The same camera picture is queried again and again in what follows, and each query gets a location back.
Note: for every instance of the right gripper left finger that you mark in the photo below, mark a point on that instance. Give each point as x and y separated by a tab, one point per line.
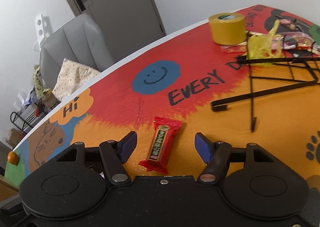
114	154

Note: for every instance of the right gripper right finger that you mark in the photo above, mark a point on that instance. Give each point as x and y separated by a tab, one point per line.
216	156

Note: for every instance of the red candy bar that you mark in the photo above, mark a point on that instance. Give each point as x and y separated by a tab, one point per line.
160	149

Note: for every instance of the colourful cartoon table mat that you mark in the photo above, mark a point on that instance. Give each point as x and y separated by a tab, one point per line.
178	77

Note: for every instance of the dotted beige cushion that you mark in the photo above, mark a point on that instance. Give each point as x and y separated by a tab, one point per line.
71	77

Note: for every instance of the black shoe rack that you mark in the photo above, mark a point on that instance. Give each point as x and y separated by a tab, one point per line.
25	120

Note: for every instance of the panda neck pillow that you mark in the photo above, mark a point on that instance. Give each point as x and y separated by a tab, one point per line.
41	91

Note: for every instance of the yellow plastic bag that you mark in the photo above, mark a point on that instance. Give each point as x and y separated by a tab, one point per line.
265	46

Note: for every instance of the grey chair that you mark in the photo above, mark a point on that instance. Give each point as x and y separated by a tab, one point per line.
80	40

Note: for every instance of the yellow tape roll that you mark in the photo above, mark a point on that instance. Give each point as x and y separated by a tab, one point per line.
227	28

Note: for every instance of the clear candy wrappers pile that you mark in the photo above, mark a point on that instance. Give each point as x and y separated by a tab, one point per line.
292	38

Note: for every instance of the white perforated board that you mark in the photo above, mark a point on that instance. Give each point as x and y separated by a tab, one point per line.
42	26

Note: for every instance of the grey door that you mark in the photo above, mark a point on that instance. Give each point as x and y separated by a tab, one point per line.
127	25

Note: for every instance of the black wire rack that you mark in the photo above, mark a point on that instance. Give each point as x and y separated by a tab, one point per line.
308	63

